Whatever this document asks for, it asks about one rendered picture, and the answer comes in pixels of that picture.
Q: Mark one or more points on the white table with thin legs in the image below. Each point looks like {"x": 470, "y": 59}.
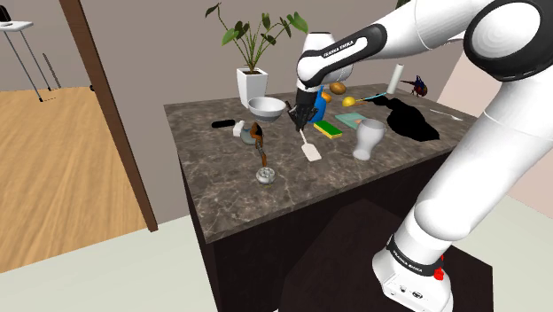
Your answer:
{"x": 15, "y": 25}

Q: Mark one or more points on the white spatula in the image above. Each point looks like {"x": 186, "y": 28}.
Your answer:
{"x": 311, "y": 151}

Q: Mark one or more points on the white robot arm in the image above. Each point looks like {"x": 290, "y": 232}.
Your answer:
{"x": 471, "y": 173}

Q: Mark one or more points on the black lumpy thing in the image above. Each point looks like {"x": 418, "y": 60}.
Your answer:
{"x": 410, "y": 123}

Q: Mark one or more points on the red and blue bird figure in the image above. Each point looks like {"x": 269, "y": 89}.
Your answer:
{"x": 418, "y": 87}

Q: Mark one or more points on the black oblong bar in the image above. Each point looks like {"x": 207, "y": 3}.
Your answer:
{"x": 223, "y": 124}

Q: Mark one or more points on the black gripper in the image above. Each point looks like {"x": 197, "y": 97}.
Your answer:
{"x": 305, "y": 105}

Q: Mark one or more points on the dark cabinet with marble top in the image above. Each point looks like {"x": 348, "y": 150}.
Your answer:
{"x": 242, "y": 207}

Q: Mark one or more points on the green and yellow sponge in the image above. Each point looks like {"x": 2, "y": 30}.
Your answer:
{"x": 328, "y": 128}

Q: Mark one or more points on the teal flat book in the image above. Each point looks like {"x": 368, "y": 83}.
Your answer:
{"x": 349, "y": 119}

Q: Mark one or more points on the green plant in white pot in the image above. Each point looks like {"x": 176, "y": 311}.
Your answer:
{"x": 252, "y": 84}

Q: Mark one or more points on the white bowl with grey band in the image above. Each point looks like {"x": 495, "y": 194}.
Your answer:
{"x": 265, "y": 110}

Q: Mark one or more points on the grey-blue round dish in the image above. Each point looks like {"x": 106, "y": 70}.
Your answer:
{"x": 248, "y": 137}

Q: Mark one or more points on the blue and orange bottle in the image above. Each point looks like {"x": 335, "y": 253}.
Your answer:
{"x": 322, "y": 108}

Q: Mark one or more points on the white cutlery piece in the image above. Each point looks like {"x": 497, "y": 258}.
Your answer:
{"x": 445, "y": 114}

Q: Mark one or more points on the white goblet vase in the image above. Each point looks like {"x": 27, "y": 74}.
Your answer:
{"x": 367, "y": 138}

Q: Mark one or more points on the brown potato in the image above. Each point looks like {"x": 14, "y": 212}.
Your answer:
{"x": 338, "y": 88}

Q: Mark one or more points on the brown door frame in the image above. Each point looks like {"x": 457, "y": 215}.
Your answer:
{"x": 108, "y": 116}

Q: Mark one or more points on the yellow lemon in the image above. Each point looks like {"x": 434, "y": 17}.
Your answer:
{"x": 348, "y": 102}

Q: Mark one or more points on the white cylinder roll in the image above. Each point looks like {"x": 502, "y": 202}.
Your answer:
{"x": 395, "y": 78}

